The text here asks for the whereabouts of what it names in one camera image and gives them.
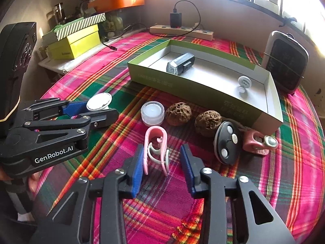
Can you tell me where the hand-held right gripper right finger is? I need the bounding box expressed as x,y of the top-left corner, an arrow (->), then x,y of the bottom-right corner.
180,144 -> 296,244

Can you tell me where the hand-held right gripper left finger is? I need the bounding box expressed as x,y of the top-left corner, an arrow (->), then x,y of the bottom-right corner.
30,144 -> 145,244

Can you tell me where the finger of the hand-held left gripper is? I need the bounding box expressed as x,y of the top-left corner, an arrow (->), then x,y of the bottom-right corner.
22,98 -> 88,120
7,108 -> 119,156

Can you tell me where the white round disc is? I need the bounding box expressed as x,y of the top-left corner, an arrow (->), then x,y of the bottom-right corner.
86,93 -> 113,111

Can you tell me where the pink and white clip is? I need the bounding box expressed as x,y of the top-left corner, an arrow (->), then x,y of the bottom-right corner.
144,126 -> 170,176

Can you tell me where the small clear plastic jar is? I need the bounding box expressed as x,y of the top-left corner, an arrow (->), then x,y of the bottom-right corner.
141,101 -> 165,126

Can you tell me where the black oval remote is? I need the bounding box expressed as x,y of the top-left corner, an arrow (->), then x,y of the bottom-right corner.
214,121 -> 242,165

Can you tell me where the brown walnut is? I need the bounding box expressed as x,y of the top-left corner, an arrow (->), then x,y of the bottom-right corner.
195,110 -> 223,138
165,102 -> 192,126

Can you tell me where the green cardboard box tray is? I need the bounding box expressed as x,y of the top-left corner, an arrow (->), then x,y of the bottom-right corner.
127,39 -> 284,136

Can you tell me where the glass jar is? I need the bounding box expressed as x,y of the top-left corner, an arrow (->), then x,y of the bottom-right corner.
52,2 -> 64,26

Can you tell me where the yellow box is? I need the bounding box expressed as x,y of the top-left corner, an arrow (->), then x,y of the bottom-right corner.
47,24 -> 101,60

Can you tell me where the green striped box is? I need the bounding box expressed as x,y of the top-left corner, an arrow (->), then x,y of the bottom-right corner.
42,13 -> 106,41

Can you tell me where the black bike light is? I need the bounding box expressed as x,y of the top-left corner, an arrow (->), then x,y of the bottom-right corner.
166,53 -> 195,76

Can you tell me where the glass tank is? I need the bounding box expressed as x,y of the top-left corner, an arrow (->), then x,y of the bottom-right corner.
103,6 -> 146,33

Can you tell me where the white suction hook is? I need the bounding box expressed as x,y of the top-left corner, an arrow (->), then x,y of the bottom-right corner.
237,76 -> 252,94

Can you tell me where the beige power strip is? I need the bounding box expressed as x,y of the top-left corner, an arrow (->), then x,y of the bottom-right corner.
149,25 -> 214,41

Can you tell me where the orange tray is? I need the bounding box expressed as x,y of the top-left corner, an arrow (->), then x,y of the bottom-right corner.
88,0 -> 145,12

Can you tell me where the black charger adapter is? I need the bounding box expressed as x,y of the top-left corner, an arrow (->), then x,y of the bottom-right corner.
170,12 -> 182,28

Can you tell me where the white and black space heater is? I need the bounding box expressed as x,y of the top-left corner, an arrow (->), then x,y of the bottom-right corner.
261,30 -> 309,95

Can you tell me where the black window clamp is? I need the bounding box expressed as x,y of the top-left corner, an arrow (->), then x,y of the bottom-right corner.
279,16 -> 297,27

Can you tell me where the black cable with plug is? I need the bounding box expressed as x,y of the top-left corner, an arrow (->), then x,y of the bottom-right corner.
101,24 -> 148,51

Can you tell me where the black charger cable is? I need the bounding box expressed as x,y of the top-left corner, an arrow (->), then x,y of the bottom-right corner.
174,1 -> 202,31

